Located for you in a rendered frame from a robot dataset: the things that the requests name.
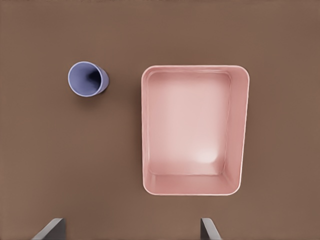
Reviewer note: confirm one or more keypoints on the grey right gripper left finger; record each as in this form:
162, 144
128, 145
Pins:
53, 231

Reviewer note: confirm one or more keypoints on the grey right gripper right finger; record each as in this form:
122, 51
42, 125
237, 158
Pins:
209, 230

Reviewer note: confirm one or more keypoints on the pink box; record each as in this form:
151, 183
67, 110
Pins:
192, 130

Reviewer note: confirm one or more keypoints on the purple cup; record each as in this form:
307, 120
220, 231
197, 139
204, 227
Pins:
85, 78

